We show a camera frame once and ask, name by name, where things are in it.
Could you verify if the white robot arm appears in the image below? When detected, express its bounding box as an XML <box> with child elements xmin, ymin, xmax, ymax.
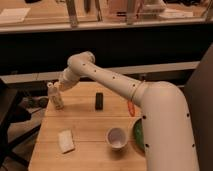
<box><xmin>59</xmin><ymin>51</ymin><xmax>200</xmax><ymax>171</ymax></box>

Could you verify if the white paper cup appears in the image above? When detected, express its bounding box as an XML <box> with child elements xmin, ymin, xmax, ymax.
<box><xmin>106</xmin><ymin>127</ymin><xmax>127</xmax><ymax>150</ymax></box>

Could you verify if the green plate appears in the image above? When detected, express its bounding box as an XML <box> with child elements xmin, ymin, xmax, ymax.
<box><xmin>133</xmin><ymin>119</ymin><xmax>144</xmax><ymax>150</ymax></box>

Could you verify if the white sponge block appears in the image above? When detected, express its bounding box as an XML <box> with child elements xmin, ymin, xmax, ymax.
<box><xmin>58</xmin><ymin>130</ymin><xmax>75</xmax><ymax>154</ymax></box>

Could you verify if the white paper sheet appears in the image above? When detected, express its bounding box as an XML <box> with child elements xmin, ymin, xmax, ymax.
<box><xmin>0</xmin><ymin>8</ymin><xmax>30</xmax><ymax>24</ymax></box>

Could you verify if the metal frame post right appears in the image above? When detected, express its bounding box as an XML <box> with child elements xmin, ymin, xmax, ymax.
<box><xmin>126</xmin><ymin>0</ymin><xmax>136</xmax><ymax>25</ymax></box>

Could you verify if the metal frame post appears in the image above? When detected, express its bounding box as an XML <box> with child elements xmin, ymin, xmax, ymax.
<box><xmin>126</xmin><ymin>0</ymin><xmax>136</xmax><ymax>25</ymax></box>
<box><xmin>66</xmin><ymin>0</ymin><xmax>78</xmax><ymax>28</ymax></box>

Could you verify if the metal frame post left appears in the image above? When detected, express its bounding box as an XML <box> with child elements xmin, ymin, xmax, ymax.
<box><xmin>66</xmin><ymin>0</ymin><xmax>78</xmax><ymax>28</ymax></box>

